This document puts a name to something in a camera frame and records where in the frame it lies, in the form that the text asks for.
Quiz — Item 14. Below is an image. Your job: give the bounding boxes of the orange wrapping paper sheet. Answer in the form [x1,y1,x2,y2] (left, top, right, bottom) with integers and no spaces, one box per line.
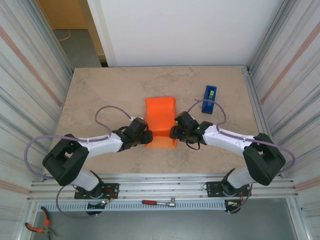
[144,96,179,150]

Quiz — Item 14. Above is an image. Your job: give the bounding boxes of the blue tape dispenser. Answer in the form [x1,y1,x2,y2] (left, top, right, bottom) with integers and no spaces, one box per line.
[201,85,218,115]

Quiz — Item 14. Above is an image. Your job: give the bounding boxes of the black base connector block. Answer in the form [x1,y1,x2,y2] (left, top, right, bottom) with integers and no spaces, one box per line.
[224,199,242,215]
[85,199,112,216]

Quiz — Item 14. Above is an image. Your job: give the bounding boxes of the thin black camera cable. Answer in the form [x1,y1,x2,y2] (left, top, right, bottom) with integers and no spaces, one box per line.
[186,139,201,151]

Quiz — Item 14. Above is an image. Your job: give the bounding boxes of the aluminium rail frame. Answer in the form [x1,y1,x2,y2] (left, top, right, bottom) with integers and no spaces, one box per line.
[29,173,300,201]

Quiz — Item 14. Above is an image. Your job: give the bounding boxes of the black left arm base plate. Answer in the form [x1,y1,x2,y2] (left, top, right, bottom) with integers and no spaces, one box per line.
[74,182,120,200]

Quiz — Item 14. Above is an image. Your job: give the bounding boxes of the red-handled ratchet wrench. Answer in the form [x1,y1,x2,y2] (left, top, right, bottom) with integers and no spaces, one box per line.
[141,197,177,207]

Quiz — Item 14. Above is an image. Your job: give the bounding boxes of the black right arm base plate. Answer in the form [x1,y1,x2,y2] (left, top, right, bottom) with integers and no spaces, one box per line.
[206,180,251,198]

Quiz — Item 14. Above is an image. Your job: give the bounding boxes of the white slotted cable duct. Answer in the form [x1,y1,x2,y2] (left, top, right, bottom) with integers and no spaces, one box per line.
[37,201,227,211]

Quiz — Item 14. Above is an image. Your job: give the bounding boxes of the aluminium side rail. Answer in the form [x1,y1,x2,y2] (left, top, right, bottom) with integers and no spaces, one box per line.
[241,65,285,179]

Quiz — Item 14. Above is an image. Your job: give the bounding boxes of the white door frame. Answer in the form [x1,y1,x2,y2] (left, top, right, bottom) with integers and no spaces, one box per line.
[87,0,117,67]

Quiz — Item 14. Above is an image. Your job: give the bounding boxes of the aluminium frame post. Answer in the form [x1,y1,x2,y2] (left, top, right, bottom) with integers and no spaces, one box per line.
[36,0,75,76]
[246,0,288,76]

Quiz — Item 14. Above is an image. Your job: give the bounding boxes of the orange floor cable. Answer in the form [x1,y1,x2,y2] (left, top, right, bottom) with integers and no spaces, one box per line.
[57,29,72,42]

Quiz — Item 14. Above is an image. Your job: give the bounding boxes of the orange-handled pliers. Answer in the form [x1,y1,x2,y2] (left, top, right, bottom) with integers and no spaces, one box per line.
[24,206,60,238]

